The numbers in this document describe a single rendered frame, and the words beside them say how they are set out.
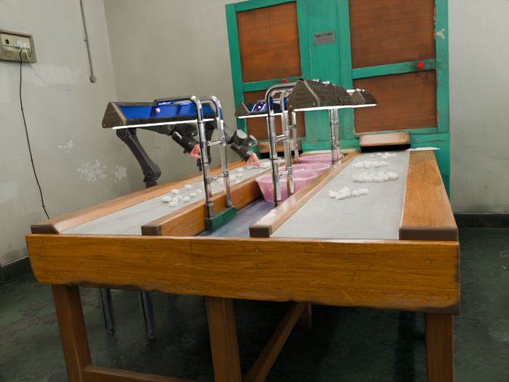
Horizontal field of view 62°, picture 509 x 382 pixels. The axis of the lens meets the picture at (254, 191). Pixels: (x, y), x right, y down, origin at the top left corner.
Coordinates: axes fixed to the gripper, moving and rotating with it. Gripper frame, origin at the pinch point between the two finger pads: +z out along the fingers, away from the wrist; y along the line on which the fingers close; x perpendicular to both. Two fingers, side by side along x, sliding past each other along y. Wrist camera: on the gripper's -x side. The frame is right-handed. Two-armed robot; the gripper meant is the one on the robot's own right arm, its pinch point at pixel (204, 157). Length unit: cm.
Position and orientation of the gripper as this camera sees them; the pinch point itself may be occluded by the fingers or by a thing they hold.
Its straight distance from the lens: 215.2
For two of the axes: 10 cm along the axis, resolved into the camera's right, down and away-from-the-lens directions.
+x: -5.3, 7.7, 3.7
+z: 7.7, 6.1, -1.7
